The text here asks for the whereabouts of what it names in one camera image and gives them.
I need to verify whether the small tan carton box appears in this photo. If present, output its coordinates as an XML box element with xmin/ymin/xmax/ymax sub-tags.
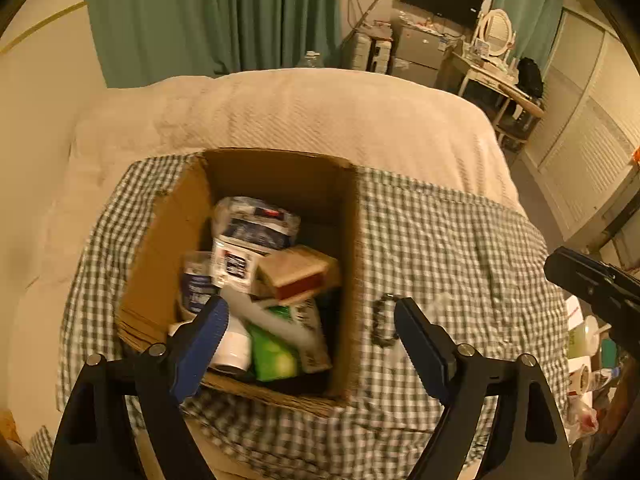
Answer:
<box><xmin>256</xmin><ymin>245</ymin><xmax>342</xmax><ymax>306</ymax></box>

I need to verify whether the white plastic bottle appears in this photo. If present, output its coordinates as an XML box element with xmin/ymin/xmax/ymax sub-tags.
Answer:
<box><xmin>167</xmin><ymin>288</ymin><xmax>254</xmax><ymax>376</ymax></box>

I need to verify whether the white plastic bucket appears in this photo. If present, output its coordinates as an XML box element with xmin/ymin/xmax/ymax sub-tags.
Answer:
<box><xmin>567</xmin><ymin>315</ymin><xmax>600</xmax><ymax>359</ymax></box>

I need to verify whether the white labelled jar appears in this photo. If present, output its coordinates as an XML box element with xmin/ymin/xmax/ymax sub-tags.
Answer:
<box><xmin>178</xmin><ymin>252</ymin><xmax>218</xmax><ymax>321</ymax></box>

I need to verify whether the green plastic packet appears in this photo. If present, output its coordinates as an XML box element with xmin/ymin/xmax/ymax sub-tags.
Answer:
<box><xmin>247</xmin><ymin>324</ymin><xmax>300</xmax><ymax>382</ymax></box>

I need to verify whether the checkered grey white cloth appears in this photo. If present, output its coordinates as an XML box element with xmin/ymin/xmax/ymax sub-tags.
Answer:
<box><xmin>50</xmin><ymin>150</ymin><xmax>568</xmax><ymax>479</ymax></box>

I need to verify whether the brown cardboard box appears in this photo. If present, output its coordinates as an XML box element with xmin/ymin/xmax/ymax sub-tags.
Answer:
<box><xmin>115</xmin><ymin>148</ymin><xmax>359</xmax><ymax>416</ymax></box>

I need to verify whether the blue white wipes packet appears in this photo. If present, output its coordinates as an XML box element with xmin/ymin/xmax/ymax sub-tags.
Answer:
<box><xmin>212</xmin><ymin>196</ymin><xmax>300</xmax><ymax>255</ymax></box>

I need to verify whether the white louvered closet door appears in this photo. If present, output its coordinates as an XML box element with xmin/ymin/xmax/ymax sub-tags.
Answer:
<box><xmin>524</xmin><ymin>9</ymin><xmax>639</xmax><ymax>240</ymax></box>

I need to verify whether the cream white bed blanket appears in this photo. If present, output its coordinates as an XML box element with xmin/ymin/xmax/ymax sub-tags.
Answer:
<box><xmin>64</xmin><ymin>66</ymin><xmax>526</xmax><ymax>216</ymax></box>

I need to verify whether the black bag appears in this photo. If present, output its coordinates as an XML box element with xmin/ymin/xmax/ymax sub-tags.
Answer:
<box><xmin>518</xmin><ymin>58</ymin><xmax>544</xmax><ymax>99</ymax></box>

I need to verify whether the wooden dressing table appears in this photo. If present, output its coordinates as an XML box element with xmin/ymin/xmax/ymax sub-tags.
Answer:
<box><xmin>436</xmin><ymin>50</ymin><xmax>544</xmax><ymax>145</ymax></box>

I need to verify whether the white oval vanity mirror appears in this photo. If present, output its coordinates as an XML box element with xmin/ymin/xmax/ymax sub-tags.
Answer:
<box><xmin>473</xmin><ymin>9</ymin><xmax>515</xmax><ymax>58</ymax></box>

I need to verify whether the grey cabinet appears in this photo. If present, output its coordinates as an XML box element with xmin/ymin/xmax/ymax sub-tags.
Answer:
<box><xmin>390</xmin><ymin>21</ymin><xmax>448</xmax><ymax>87</ymax></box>

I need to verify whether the teal window curtain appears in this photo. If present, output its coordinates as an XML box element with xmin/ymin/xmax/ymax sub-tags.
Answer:
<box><xmin>491</xmin><ymin>0</ymin><xmax>564</xmax><ymax>70</ymax></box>

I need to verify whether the green curtain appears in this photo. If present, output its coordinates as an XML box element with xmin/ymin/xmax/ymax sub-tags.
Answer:
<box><xmin>86</xmin><ymin>0</ymin><xmax>342</xmax><ymax>88</ymax></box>

